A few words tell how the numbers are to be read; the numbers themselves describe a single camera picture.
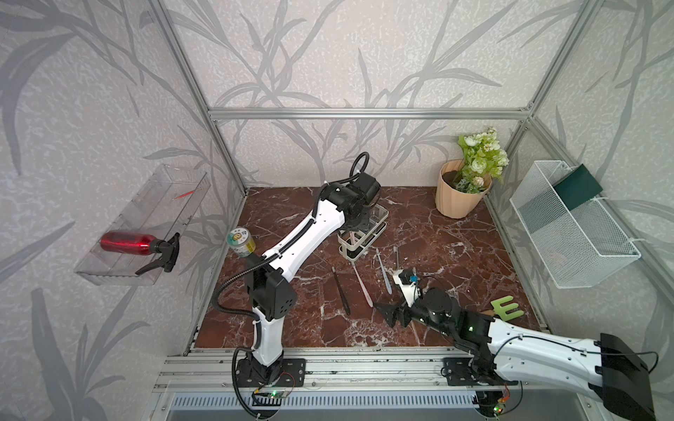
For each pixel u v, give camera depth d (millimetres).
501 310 849
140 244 551
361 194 618
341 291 902
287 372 724
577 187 724
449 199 999
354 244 890
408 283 641
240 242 935
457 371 728
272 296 526
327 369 755
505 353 523
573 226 641
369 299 875
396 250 994
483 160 927
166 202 742
